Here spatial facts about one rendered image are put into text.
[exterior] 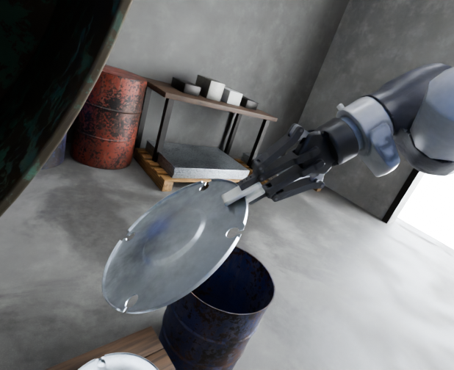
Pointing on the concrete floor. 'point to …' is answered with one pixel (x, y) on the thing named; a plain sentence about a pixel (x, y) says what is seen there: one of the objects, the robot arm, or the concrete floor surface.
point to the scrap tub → (218, 315)
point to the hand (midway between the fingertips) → (242, 194)
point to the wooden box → (141, 345)
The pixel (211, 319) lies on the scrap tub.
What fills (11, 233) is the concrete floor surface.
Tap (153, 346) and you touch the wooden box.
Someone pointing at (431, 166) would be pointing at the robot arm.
